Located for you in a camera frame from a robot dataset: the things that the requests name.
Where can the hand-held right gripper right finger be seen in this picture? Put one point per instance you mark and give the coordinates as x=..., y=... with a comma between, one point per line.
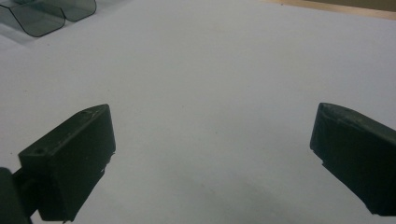
x=358, y=161

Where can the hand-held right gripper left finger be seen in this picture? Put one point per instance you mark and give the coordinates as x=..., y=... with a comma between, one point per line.
x=71, y=165

